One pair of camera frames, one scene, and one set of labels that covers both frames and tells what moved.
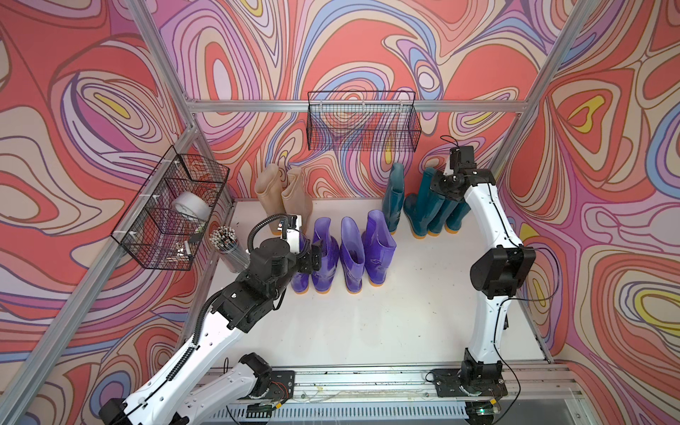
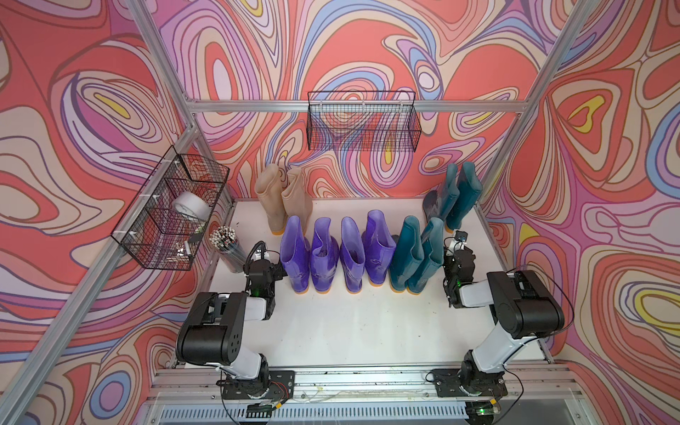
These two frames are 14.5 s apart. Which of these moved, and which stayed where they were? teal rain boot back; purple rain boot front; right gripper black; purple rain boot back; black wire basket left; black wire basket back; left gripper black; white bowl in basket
Moved: right gripper black; teal rain boot back; left gripper black
Stayed: purple rain boot front; white bowl in basket; purple rain boot back; black wire basket left; black wire basket back
